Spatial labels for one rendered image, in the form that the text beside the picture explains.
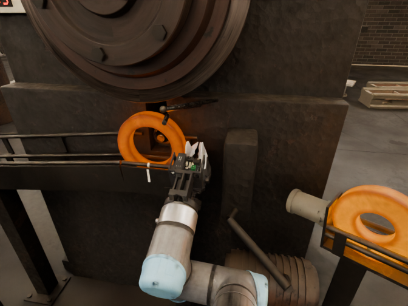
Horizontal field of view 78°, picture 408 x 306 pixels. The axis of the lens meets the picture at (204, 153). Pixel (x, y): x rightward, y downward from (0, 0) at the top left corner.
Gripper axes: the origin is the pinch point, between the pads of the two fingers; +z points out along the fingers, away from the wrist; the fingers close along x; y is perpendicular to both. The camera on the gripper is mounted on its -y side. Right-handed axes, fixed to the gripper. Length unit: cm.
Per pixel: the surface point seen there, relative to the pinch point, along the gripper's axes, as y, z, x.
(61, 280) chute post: -71, -21, 64
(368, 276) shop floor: -80, 4, -74
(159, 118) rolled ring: 9.0, 0.5, 9.1
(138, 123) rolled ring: 7.4, -0.3, 14.8
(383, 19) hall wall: -167, 582, -281
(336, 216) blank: -1.1, -15.1, -31.7
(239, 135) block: 5.3, 0.2, -10.4
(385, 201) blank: 7.6, -16.3, -37.1
